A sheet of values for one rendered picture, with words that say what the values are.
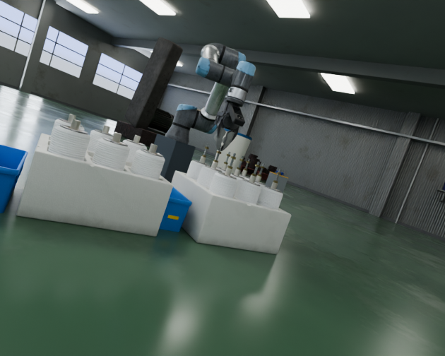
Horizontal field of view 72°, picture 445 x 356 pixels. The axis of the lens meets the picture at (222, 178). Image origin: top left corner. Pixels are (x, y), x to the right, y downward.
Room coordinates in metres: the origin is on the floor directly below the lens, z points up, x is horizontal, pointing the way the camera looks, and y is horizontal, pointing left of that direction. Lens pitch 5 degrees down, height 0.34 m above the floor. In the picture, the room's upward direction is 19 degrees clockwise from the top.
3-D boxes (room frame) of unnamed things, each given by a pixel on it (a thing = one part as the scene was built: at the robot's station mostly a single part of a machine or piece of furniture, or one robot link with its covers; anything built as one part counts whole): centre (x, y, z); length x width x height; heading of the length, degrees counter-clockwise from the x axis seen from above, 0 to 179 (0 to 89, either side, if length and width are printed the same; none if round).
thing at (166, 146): (1.91, 0.35, 0.15); 0.18 x 0.18 x 0.30; 55
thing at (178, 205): (1.20, 0.19, 0.06); 0.30 x 0.11 x 0.12; 31
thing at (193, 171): (1.35, 0.11, 0.16); 0.10 x 0.10 x 0.18
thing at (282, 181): (1.53, -0.26, 0.16); 0.07 x 0.07 x 0.31; 31
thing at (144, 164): (0.99, 0.24, 0.16); 0.10 x 0.10 x 0.18
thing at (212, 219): (1.31, -0.05, 0.09); 0.39 x 0.39 x 0.18; 31
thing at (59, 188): (1.03, 0.41, 0.09); 0.39 x 0.39 x 0.18; 31
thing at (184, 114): (1.91, 0.34, 0.47); 0.13 x 0.12 x 0.14; 104
